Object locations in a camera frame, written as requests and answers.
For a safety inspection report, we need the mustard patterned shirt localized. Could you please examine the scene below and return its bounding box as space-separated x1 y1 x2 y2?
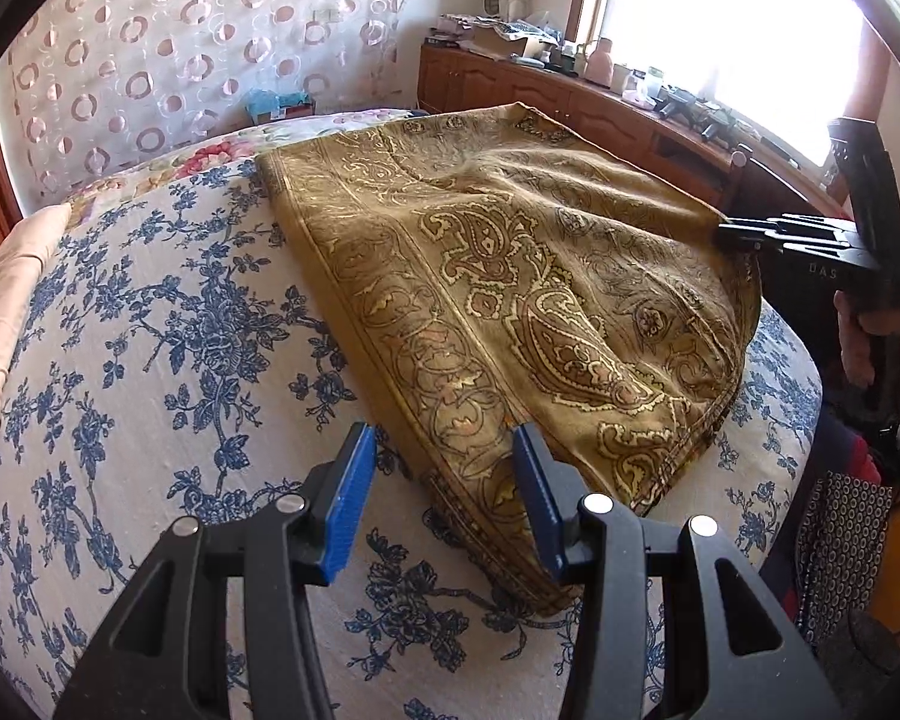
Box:
255 101 764 620

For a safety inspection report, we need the teal box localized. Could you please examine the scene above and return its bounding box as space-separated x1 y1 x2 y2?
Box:
244 86 316 124

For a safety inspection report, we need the person's right hand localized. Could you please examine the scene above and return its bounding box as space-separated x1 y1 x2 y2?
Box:
832 289 900 392

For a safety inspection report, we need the dark dotted cloth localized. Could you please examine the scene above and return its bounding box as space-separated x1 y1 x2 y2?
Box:
795 469 895 647

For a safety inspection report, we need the pink thermos jug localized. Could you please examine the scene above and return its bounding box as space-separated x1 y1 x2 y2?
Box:
586 37 617 88

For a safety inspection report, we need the window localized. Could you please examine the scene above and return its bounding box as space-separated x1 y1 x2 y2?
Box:
579 0 875 175

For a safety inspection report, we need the sheer circle-patterned curtain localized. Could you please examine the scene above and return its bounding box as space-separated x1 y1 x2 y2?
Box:
0 0 422 203

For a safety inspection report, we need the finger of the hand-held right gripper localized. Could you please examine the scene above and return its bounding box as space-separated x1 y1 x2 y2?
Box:
716 214 854 236
716 232 857 256

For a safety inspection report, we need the wooden post with knob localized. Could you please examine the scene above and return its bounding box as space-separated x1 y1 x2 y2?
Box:
726 150 753 223

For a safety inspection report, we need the wooden cabinet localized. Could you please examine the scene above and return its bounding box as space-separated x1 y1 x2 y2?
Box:
418 43 856 220

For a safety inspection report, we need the pink floral quilt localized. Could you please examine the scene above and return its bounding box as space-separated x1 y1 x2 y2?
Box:
67 109 421 205

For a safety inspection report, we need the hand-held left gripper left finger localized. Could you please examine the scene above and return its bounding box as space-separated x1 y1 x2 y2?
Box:
52 422 378 720

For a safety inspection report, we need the patterned cloth on cabinet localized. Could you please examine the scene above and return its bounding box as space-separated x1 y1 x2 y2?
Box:
439 13 557 44

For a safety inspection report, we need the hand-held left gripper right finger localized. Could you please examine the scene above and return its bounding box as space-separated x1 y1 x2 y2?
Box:
511 424 845 720

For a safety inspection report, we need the white plastic jar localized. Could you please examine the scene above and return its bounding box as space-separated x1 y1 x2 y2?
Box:
625 64 665 103

